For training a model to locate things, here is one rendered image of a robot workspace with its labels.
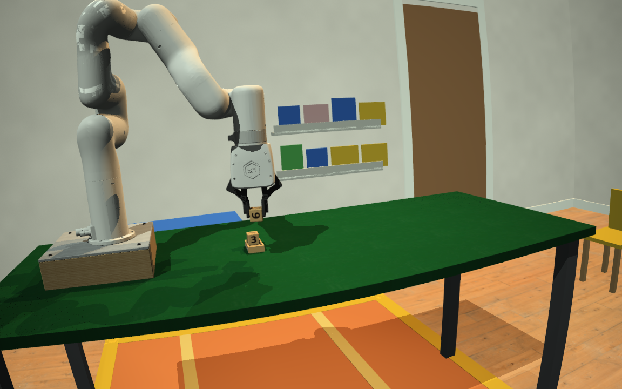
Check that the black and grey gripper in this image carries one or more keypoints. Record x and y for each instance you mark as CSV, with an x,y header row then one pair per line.
x,y
252,166

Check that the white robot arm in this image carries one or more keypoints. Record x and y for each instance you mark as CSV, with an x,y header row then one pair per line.
x,y
105,92

